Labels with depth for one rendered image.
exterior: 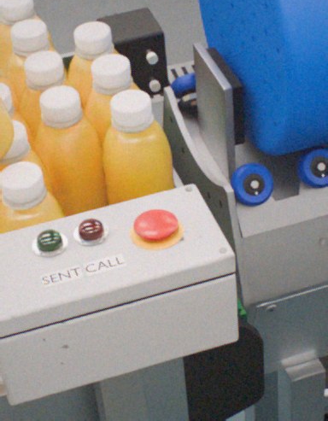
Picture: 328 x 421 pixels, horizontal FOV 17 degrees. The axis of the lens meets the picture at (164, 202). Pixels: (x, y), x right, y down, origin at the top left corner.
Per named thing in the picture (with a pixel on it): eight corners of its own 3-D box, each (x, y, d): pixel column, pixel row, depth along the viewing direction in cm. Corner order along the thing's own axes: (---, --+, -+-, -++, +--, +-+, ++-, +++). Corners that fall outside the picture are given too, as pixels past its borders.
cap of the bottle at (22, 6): (38, 4, 126) (36, -10, 125) (28, 21, 123) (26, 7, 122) (6, 2, 127) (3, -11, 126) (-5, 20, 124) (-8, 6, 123)
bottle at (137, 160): (175, 227, 122) (161, 89, 111) (185, 270, 117) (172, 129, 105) (111, 237, 122) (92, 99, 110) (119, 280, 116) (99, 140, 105)
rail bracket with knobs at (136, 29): (176, 109, 140) (169, 38, 133) (120, 123, 138) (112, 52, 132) (152, 70, 147) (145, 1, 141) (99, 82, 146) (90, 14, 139)
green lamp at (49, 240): (67, 250, 90) (64, 239, 89) (40, 257, 90) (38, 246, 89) (60, 234, 92) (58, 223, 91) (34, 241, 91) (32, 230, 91)
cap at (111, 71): (134, 84, 112) (132, 69, 111) (96, 92, 111) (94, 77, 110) (126, 65, 115) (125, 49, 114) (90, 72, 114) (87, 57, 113)
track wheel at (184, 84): (212, 81, 130) (207, 66, 131) (176, 90, 129) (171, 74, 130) (206, 95, 134) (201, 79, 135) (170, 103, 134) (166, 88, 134)
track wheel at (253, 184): (269, 158, 116) (264, 159, 118) (229, 168, 115) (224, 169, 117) (280, 200, 116) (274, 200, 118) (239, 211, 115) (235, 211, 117)
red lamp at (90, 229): (108, 239, 91) (106, 228, 90) (82, 246, 90) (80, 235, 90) (101, 223, 92) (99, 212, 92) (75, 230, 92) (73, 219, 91)
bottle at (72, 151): (89, 218, 124) (67, 81, 113) (129, 247, 120) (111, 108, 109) (38, 248, 121) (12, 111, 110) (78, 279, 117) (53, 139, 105)
